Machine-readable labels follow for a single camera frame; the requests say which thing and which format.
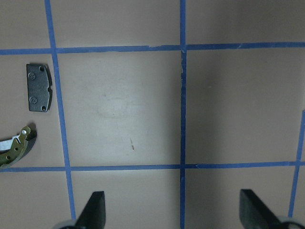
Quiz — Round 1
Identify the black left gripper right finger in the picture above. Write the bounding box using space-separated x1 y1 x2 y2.
239 189 283 229

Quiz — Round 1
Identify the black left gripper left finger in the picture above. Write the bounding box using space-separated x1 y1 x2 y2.
74 191 106 229

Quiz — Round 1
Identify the olive green brake shoe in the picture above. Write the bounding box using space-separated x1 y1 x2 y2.
0 123 37 170

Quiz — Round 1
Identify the dark grey brake pad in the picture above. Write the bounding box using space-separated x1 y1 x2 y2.
26 63 52 113

